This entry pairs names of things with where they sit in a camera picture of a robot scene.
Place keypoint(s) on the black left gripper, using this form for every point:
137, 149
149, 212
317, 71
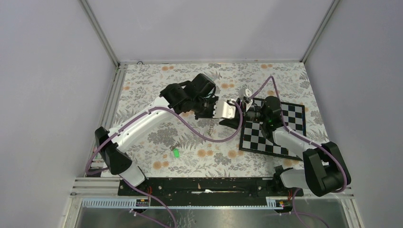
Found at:
213, 100

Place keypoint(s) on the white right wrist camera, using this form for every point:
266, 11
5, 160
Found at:
245, 95

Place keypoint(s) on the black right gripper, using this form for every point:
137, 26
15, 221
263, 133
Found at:
235, 123

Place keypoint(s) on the white slotted cable duct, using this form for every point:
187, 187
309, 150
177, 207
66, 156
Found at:
144, 203

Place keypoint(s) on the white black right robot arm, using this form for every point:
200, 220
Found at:
324, 168

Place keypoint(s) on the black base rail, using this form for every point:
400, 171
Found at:
217, 189

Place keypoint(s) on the floral patterned table mat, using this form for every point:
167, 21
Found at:
220, 158

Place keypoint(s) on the silver carabiner keyring with chain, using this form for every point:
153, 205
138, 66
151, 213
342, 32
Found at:
211, 127

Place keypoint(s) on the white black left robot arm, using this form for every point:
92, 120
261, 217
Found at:
196, 95

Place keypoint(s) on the green key tag with key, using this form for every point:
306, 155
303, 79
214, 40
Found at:
175, 151

